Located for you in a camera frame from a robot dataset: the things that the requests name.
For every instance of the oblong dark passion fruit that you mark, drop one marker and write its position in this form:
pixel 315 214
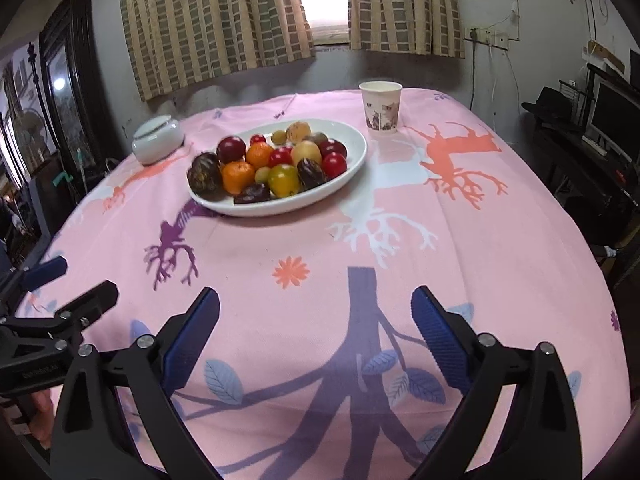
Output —
pixel 311 172

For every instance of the brown speckled round fruit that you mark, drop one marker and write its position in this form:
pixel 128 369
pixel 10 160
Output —
pixel 298 131

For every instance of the printed paper cup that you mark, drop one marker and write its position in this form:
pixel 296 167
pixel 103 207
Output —
pixel 381 107

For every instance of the white oval plate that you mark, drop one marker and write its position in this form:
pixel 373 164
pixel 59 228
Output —
pixel 354 156

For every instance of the white power strip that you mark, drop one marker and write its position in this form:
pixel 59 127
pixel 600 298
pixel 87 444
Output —
pixel 487 37

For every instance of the striped brick pattern curtain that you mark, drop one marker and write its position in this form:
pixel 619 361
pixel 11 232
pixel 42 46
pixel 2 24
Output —
pixel 215 20
pixel 405 5

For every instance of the white lidded ceramic jar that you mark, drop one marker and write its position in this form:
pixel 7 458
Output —
pixel 157 142

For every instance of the golden yellow round fruit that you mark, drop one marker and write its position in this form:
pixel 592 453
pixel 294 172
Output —
pixel 306 152

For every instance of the dark maroon round fruit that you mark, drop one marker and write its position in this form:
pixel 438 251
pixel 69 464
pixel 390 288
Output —
pixel 334 146

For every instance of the green tape strip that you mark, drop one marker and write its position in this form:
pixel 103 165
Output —
pixel 62 178

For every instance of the black computer monitor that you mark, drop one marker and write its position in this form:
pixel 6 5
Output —
pixel 615 120

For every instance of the person's left hand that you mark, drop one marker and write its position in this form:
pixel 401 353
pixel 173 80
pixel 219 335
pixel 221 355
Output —
pixel 42 415

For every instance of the black hat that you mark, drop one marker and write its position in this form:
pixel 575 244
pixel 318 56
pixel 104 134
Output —
pixel 547 105

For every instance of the yellow green round fruit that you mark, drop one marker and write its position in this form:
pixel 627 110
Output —
pixel 279 136

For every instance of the large dark red tomato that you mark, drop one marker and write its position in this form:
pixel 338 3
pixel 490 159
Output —
pixel 231 149

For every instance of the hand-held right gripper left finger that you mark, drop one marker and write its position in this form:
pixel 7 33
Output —
pixel 192 340

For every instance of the medium red tomato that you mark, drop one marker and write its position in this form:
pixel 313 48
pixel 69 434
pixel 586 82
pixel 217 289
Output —
pixel 281 156

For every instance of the dark wooden cabinet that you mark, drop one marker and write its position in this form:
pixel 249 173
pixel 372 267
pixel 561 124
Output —
pixel 75 85

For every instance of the large yellow orange tomato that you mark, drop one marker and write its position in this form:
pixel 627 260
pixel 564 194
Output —
pixel 283 180

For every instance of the small red cherry tomato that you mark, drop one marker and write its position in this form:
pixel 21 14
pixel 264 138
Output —
pixel 258 139

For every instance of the large orange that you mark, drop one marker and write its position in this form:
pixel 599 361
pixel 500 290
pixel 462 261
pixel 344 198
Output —
pixel 238 177

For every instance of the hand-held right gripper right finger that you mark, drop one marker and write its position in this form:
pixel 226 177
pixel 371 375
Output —
pixel 440 340

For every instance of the tiny yellow round fruit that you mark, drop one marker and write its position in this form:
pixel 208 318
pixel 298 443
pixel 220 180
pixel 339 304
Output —
pixel 262 175

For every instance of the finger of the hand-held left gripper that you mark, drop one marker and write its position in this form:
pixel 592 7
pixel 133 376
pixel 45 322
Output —
pixel 47 272
pixel 87 305

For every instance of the pink printed tablecloth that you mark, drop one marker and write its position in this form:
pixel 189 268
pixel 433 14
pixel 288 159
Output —
pixel 500 260

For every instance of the small mandarin orange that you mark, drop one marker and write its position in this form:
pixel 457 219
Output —
pixel 260 155

